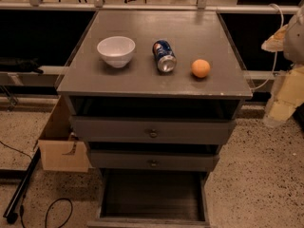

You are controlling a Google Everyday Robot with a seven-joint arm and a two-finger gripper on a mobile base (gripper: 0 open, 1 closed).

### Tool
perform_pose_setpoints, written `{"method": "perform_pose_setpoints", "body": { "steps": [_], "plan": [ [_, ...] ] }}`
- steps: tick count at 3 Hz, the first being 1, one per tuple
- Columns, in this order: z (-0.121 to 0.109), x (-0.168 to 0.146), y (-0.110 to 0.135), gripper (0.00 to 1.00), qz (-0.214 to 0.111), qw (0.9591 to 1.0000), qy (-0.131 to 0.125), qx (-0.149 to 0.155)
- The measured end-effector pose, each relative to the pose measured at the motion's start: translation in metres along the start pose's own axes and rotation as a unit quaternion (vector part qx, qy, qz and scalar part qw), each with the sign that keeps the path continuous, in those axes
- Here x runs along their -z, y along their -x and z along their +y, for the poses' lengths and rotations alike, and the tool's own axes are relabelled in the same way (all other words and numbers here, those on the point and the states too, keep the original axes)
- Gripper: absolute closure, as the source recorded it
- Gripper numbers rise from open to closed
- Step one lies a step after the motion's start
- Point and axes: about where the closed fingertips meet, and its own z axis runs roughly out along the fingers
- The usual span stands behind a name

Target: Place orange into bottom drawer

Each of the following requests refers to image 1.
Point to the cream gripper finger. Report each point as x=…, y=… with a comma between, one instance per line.
x=286, y=96
x=275, y=43

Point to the orange fruit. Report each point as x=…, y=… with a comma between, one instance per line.
x=200, y=68

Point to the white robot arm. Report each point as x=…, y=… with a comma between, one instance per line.
x=294, y=39

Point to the grey wooden drawer cabinet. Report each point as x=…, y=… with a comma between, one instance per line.
x=92, y=88

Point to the grey open bottom drawer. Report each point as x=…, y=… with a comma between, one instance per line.
x=151, y=199

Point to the grey middle drawer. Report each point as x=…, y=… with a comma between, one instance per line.
x=152, y=161

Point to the grey top drawer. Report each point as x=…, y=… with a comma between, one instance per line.
x=132, y=130

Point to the blue soda can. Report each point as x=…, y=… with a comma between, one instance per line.
x=164, y=56

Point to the white bowl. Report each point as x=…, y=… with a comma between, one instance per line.
x=116, y=51

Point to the cardboard box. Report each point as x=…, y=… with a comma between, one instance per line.
x=60, y=148

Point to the black object on ledge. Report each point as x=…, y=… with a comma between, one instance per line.
x=8, y=64

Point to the metal railing frame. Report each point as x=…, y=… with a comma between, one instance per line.
x=152, y=3

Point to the black floor rail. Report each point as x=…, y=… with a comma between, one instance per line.
x=23, y=176

